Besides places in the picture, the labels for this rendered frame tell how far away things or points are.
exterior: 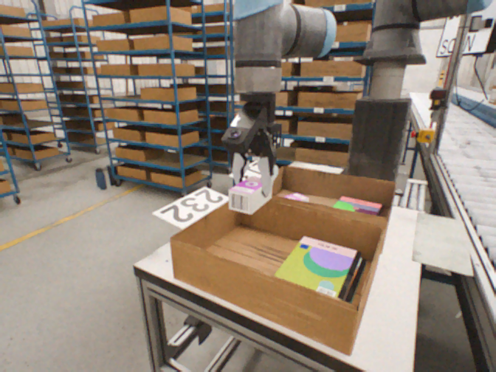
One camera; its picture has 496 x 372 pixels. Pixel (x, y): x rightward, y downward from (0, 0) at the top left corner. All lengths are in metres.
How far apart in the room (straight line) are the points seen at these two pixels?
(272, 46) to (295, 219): 0.42
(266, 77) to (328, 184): 0.59
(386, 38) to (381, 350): 0.95
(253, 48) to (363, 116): 0.71
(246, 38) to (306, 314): 0.48
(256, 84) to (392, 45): 0.70
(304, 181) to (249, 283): 0.61
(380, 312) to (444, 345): 1.15
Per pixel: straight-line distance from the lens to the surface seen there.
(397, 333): 0.63
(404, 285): 0.74
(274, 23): 0.59
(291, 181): 1.11
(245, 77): 0.58
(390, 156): 1.21
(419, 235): 0.95
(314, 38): 0.65
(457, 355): 1.78
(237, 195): 0.60
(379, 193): 1.05
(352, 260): 0.68
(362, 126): 1.21
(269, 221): 0.82
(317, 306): 0.52
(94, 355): 1.66
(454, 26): 2.27
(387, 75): 1.22
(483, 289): 0.83
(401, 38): 1.20
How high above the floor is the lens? 1.17
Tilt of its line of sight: 21 degrees down
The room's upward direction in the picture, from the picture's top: straight up
